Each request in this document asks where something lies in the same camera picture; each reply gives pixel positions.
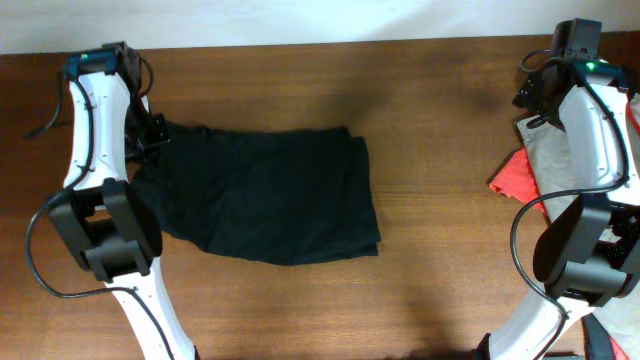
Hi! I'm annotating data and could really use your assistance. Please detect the black shorts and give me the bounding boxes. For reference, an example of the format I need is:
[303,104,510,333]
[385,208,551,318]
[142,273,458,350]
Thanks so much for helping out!
[131,124,381,266]

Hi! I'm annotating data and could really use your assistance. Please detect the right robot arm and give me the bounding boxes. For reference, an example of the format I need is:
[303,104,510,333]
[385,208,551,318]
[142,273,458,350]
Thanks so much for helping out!
[477,58,639,359]

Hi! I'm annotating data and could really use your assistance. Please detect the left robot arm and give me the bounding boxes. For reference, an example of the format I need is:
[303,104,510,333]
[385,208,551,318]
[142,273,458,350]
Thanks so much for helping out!
[40,42,199,359]

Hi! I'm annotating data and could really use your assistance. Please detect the grey khaki shorts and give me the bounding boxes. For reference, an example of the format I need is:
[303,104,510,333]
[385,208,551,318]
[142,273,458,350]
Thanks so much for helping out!
[514,94,640,359]

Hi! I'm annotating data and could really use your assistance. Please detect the red shirt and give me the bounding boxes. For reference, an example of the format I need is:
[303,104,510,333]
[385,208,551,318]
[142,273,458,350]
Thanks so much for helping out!
[488,94,639,221]

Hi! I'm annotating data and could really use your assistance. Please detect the dark garment bottom right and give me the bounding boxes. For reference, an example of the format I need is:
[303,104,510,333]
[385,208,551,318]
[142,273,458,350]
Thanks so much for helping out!
[582,314,615,360]

